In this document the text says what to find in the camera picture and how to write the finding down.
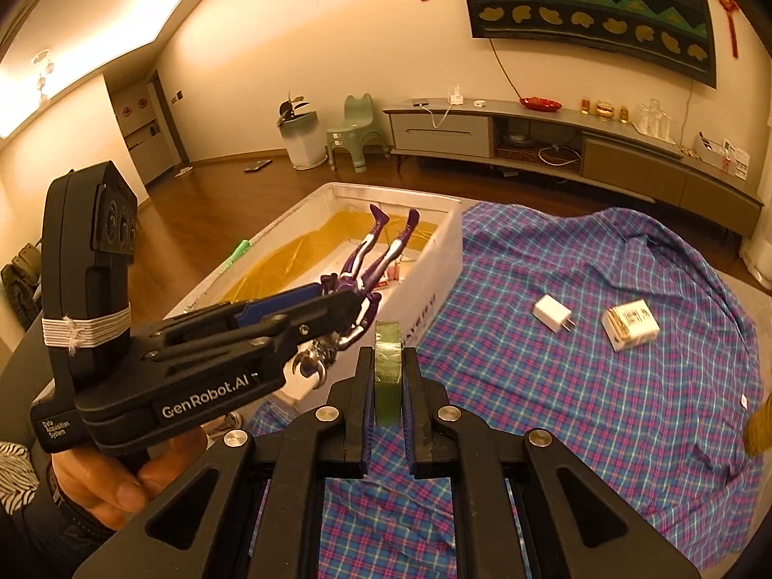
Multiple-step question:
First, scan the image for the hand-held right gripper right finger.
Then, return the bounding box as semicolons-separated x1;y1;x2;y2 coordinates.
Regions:
403;346;703;579

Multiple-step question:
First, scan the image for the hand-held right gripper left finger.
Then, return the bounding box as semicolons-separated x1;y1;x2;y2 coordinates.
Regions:
72;344;375;579

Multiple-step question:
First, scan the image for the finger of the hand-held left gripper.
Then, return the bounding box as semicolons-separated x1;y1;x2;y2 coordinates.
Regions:
141;292;382;375
160;280;357;346

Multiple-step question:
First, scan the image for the green tape roll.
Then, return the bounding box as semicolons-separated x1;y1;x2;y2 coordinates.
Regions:
372;321;406;428

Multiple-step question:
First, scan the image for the purple action figure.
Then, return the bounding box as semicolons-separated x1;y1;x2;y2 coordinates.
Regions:
295;205;423;387

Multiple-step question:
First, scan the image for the white storage box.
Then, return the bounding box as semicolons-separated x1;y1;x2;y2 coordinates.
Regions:
181;181;465;411

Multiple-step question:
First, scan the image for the person's left hand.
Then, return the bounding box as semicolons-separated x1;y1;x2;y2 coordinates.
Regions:
48;416;209;532

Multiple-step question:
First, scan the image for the blue plaid shirt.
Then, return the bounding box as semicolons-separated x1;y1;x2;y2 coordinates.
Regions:
247;202;764;579

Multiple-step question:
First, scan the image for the white round bin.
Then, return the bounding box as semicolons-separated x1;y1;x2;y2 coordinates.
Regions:
278;111;330;170

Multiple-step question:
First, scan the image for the white hallway cabinet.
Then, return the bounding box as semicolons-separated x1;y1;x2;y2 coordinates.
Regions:
105;72;188;185

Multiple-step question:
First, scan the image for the white charger plug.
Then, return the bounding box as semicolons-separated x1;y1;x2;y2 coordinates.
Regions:
532;294;575;334

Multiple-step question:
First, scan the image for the green plastic chair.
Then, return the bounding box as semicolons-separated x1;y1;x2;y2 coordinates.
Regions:
326;93;386;171

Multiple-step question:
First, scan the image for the potted plant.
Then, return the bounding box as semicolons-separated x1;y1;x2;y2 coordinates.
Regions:
277;92;308;127

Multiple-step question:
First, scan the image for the zebra striped cloth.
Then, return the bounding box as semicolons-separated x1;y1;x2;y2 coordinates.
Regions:
0;443;40;515

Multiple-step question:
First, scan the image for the ceiling lamp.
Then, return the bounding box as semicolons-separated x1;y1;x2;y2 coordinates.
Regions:
30;48;56;110

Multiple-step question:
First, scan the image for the small white carton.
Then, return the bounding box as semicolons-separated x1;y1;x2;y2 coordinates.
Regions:
603;298;660;354

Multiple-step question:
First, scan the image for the grey tv cabinet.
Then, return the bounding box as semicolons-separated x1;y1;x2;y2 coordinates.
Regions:
383;98;764;248

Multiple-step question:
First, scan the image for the set of clear glasses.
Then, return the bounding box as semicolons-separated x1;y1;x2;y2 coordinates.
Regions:
633;98;676;139

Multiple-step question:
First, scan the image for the white printed box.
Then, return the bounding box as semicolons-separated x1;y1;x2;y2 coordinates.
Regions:
693;133;752;182

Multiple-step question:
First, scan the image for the coiled white cable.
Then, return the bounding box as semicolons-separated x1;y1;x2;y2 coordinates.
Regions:
537;145;583;168

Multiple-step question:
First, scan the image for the black hanging cable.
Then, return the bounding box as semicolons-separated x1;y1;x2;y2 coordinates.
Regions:
488;39;528;103

